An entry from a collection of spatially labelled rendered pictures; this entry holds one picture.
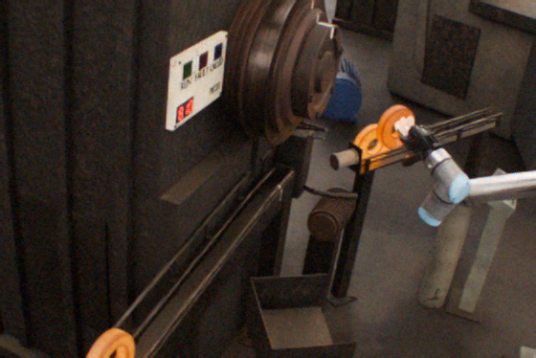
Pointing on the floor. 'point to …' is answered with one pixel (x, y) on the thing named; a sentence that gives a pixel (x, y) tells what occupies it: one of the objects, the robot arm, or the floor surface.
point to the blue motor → (345, 94)
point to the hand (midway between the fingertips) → (396, 122)
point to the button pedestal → (469, 302)
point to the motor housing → (326, 235)
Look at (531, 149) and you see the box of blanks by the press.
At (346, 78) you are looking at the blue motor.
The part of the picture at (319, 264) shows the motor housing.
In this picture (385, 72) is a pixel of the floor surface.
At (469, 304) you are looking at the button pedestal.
